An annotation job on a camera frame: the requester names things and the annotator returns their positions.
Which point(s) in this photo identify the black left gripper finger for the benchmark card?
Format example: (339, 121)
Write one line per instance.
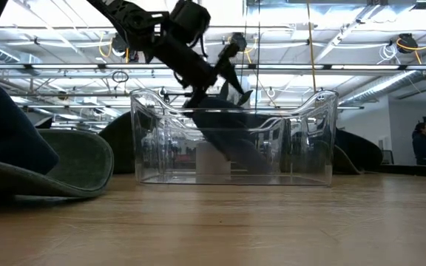
(226, 66)
(197, 99)

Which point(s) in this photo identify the grey green bucket hat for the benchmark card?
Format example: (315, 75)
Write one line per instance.
(120, 144)

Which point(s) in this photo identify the dark green bucket hat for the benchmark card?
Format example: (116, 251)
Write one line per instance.
(80, 166)

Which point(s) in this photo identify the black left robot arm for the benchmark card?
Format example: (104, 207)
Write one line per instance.
(131, 22)

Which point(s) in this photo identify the clear plastic bin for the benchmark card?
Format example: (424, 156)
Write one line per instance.
(161, 147)

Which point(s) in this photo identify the snake plant in white pot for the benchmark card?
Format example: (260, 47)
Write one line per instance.
(213, 159)

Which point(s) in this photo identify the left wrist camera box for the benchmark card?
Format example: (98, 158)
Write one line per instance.
(189, 20)

